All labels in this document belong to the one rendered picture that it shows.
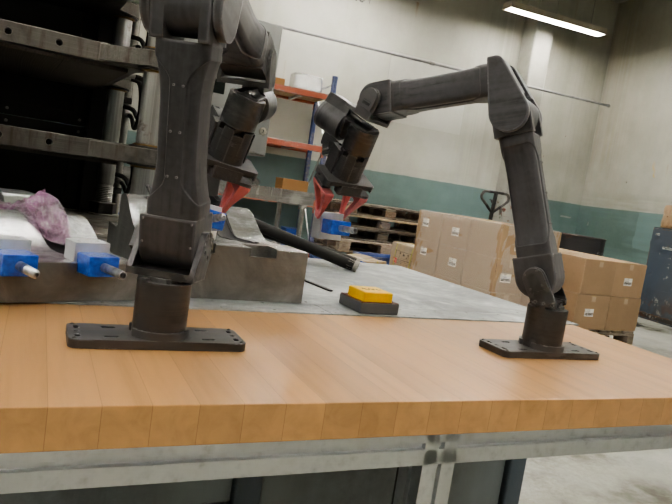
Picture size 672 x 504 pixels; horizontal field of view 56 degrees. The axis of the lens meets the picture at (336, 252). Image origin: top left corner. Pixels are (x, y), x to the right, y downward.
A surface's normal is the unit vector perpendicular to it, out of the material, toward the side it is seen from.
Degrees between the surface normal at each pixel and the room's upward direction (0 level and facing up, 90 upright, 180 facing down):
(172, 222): 100
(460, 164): 90
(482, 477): 90
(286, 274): 90
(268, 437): 90
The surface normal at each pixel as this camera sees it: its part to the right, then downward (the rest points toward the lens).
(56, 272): 0.70, 0.18
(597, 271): 0.47, 0.16
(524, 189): -0.47, 0.00
